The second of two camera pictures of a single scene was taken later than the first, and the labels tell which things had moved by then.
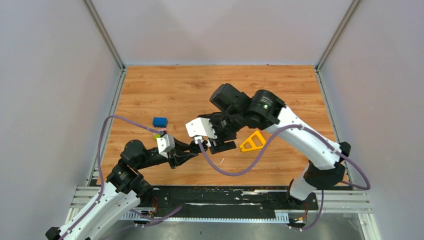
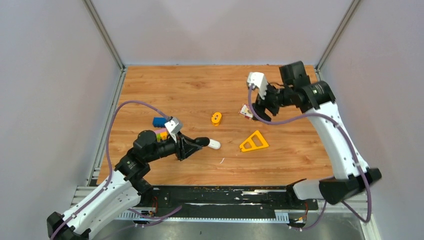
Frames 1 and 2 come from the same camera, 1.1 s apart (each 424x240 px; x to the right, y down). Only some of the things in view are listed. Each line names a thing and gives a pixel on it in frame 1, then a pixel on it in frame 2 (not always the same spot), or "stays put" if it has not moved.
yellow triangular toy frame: (250, 140) stays put
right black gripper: (213, 118) → (260, 111)
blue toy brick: (160, 122) stays put
